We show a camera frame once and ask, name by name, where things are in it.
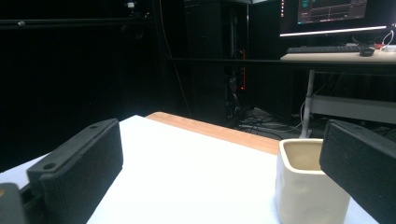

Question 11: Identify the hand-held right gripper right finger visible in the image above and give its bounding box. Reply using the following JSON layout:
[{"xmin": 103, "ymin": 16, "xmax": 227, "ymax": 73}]
[{"xmin": 318, "ymin": 119, "xmax": 396, "ymax": 224}]

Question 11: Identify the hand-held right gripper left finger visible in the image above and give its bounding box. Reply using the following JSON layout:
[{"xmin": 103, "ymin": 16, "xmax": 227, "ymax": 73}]
[{"xmin": 26, "ymin": 118, "xmax": 124, "ymax": 224}]

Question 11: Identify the cream square ceramic cup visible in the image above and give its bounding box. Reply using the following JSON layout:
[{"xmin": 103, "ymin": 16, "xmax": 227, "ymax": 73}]
[{"xmin": 274, "ymin": 138, "xmax": 351, "ymax": 224}]

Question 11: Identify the desk with white legs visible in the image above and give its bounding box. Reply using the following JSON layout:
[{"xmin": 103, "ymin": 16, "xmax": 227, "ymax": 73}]
[{"xmin": 279, "ymin": 49, "xmax": 396, "ymax": 139}]

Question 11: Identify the black keyboard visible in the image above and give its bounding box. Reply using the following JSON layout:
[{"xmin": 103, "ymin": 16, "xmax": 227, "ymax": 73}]
[{"xmin": 286, "ymin": 45, "xmax": 362, "ymax": 54}]

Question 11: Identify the black horizontal metal bar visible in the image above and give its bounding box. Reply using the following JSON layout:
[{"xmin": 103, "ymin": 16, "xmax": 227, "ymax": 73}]
[{"xmin": 0, "ymin": 18, "xmax": 153, "ymax": 30}]

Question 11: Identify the computer monitor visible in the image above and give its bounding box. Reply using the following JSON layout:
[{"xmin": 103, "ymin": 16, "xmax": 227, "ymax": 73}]
[{"xmin": 278, "ymin": 0, "xmax": 396, "ymax": 38}]

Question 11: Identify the black computer tower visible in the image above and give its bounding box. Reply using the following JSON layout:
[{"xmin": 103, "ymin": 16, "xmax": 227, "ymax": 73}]
[{"xmin": 183, "ymin": 0, "xmax": 250, "ymax": 125}]

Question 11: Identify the bundle of floor cables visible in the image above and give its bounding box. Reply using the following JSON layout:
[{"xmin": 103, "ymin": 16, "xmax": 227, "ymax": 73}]
[{"xmin": 227, "ymin": 105, "xmax": 312, "ymax": 141}]

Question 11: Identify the white cable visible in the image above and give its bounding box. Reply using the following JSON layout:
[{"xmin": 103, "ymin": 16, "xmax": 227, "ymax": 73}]
[{"xmin": 379, "ymin": 29, "xmax": 396, "ymax": 52}]

